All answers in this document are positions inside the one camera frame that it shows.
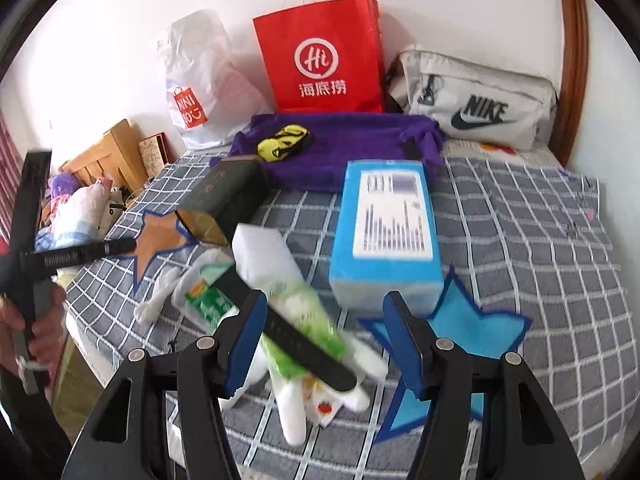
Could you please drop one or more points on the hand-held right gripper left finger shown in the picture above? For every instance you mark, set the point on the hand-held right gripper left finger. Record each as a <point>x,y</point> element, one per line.
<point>246,345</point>

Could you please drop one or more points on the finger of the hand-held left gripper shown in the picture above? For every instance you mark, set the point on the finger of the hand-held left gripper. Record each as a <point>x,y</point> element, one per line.
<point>75,256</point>

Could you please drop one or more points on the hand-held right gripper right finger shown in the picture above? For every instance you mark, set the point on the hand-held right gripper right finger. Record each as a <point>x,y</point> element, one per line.
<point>404,345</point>

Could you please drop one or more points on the black bar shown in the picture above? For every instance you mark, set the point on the black bar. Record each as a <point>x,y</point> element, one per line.
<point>285,332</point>

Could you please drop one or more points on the green printed packet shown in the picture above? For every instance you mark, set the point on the green printed packet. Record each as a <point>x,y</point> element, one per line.
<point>200,300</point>

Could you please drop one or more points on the light green packet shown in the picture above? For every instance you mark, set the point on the light green packet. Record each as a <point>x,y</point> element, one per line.
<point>310,310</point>

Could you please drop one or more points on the white cotton gloves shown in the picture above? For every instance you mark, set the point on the white cotton gloves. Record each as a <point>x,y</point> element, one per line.
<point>292,410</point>

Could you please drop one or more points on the small white red-print packet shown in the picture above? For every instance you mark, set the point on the small white red-print packet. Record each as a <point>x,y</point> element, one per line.
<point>322,405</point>

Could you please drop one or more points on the purple plush storage tray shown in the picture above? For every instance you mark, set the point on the purple plush storage tray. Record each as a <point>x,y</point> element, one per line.
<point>350,140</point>

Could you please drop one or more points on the person's left hand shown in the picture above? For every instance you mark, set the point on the person's left hand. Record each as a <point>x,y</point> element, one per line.
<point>52,325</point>

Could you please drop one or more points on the red striped curtain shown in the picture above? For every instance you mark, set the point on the red striped curtain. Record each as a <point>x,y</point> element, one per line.
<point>7,185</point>

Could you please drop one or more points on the purple plush toy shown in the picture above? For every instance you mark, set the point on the purple plush toy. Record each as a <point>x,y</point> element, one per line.
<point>61,186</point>

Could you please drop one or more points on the pile of pale clothes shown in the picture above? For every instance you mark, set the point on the pile of pale clothes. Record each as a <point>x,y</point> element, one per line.
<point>75,215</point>

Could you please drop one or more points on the blue box with white label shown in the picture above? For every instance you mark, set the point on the blue box with white label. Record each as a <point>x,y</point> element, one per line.
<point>385,280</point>

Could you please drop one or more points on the light wooden cabinet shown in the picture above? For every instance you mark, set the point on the light wooden cabinet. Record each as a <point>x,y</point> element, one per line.
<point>115,155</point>

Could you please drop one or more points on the brown framed board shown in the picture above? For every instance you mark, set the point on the brown framed board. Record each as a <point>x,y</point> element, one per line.
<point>155,155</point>

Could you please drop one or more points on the dark green gold box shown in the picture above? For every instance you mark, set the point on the dark green gold box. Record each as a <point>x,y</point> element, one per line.
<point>225,190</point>

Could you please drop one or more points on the grey checked bed sheet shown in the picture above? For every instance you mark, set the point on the grey checked bed sheet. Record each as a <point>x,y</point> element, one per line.
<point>525,240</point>

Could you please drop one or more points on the white pillow with orange print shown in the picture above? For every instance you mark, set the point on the white pillow with orange print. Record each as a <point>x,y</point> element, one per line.
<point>465,147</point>

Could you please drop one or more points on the white plastic shopping bag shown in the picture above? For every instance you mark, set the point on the white plastic shopping bag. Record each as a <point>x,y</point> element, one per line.
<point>200,60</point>

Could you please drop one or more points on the light grey sports bag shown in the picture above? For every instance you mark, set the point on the light grey sports bag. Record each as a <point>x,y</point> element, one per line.
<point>475,85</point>

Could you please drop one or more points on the red paper shopping bag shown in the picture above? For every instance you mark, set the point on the red paper shopping bag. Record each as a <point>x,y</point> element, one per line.
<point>320,35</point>

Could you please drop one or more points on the brown wooden frame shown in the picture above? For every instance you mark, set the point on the brown wooden frame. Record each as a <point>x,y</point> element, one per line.
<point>575,60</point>

